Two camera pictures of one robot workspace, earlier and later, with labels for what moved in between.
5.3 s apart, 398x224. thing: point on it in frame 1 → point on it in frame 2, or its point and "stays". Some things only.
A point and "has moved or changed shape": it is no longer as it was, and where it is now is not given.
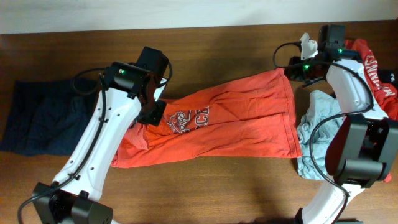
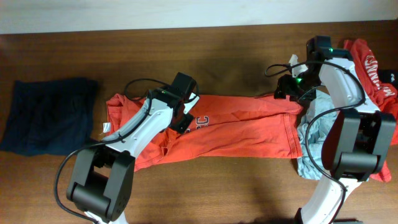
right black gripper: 295,75 → 284,85
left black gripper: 155,117 → 183,126
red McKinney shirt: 387,94 stays
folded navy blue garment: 47,117 stays
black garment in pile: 388,76 stays
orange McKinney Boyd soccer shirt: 255,118 has moved or changed shape
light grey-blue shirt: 321,107 stays
